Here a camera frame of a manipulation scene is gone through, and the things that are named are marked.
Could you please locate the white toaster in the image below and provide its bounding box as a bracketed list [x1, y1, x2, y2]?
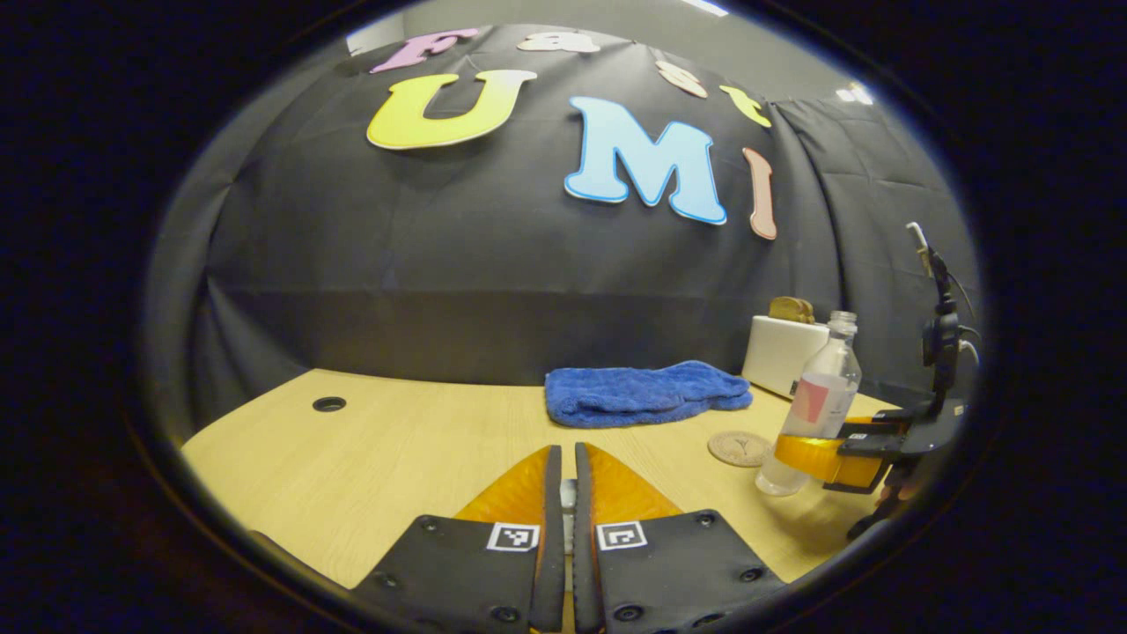
[741, 314, 833, 399]

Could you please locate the blue towel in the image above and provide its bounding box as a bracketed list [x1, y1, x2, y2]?
[544, 359, 755, 430]

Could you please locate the clear plastic water bottle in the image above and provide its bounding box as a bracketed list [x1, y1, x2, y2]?
[755, 310, 863, 498]

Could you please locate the black backdrop cloth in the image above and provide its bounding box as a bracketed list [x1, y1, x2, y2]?
[145, 22, 983, 432]

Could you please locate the round brown coaster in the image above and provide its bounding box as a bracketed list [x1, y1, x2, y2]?
[707, 430, 774, 468]

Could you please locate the thin grey gripper cable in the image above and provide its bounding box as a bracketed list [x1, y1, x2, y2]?
[949, 271, 981, 366]

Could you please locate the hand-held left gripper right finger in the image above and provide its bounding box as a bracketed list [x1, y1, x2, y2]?
[574, 442, 787, 634]

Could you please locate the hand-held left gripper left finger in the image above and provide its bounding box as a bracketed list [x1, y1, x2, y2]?
[352, 445, 564, 634]

